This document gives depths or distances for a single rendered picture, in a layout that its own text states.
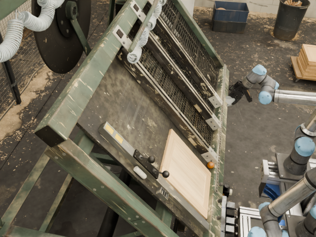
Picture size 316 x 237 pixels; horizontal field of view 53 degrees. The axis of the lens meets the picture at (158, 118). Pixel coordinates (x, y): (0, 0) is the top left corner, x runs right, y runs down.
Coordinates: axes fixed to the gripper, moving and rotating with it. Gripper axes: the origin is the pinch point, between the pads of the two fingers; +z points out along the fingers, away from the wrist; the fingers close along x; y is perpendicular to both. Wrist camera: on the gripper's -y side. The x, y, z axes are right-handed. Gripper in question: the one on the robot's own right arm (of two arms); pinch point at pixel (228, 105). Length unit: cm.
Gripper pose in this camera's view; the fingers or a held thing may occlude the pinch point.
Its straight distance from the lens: 223.6
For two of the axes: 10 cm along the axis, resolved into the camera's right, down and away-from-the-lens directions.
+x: -1.6, 6.5, -7.4
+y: -8.6, -4.6, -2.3
